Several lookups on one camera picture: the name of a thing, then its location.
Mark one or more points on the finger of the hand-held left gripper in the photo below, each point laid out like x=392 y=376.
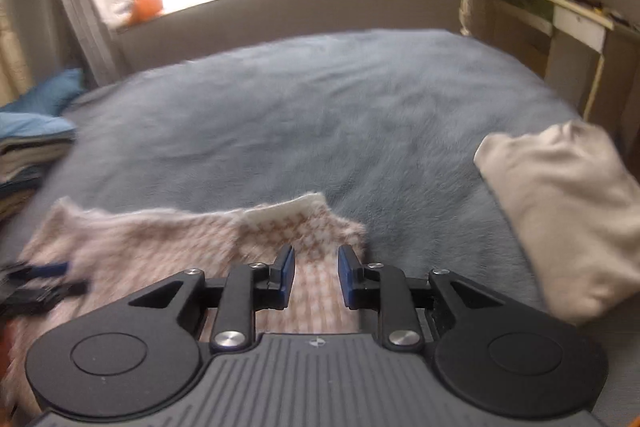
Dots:
x=55 y=294
x=45 y=271

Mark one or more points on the folded blue jeans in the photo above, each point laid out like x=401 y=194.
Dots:
x=17 y=189

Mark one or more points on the blue pillow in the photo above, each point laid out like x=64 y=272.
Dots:
x=47 y=93

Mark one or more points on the beige folded sweater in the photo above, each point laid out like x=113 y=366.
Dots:
x=565 y=217

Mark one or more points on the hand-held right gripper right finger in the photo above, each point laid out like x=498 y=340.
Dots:
x=345 y=277

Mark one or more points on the cream carved headboard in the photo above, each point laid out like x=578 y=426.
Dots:
x=12 y=62

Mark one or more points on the orange bag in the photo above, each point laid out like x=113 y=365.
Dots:
x=146 y=9

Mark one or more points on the white carved bedpost finial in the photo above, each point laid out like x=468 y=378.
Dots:
x=472 y=13

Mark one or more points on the beige houndstooth knit coat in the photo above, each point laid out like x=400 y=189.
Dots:
x=160 y=242

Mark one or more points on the folded white garment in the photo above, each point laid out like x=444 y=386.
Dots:
x=25 y=159

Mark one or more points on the white and green desk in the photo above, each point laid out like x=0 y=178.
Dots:
x=575 y=22

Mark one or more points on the grey-blue bed blanket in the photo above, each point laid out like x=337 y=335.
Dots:
x=325 y=122

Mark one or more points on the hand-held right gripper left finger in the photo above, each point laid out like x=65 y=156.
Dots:
x=287 y=277

